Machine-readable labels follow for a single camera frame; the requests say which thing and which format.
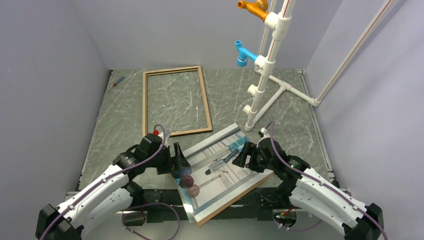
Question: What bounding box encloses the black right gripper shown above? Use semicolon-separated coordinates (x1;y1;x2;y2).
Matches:
232;141;276;173

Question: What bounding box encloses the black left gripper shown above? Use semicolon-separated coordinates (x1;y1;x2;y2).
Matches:
146;142;190;175

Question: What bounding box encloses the photo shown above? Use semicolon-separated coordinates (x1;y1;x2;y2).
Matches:
170;123;275;227

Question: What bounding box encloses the clear acrylic sheet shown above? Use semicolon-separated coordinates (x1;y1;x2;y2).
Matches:
168;123;263;223

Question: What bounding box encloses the light wooden picture frame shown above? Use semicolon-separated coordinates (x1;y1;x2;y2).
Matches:
142;65;213;137

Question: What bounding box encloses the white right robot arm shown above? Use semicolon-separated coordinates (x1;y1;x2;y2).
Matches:
232;137;386;240

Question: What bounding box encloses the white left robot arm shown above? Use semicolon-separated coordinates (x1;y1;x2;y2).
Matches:
35;133;191;240

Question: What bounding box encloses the blue pipe fitting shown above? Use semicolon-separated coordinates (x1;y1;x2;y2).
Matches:
235;40;258;68

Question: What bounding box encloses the blue red screwdriver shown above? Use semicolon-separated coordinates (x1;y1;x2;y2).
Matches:
112;76;126;88

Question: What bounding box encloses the white pvc pipe stand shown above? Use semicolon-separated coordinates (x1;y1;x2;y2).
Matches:
243;0;396;131

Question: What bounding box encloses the orange pipe fitting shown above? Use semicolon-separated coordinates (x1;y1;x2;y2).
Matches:
237;0;269;22

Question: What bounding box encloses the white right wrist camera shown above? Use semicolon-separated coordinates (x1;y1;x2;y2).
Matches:
258;127;270;139

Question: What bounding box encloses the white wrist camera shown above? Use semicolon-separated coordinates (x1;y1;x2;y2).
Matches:
258;127;270;139
152;129;172;142

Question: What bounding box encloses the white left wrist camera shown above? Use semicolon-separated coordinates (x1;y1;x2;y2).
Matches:
152;129;172;142

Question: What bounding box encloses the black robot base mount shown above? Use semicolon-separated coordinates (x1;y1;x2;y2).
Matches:
74;178;352;229

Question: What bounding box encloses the aluminium table edge rail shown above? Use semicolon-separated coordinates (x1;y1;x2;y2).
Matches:
297;69;337;182

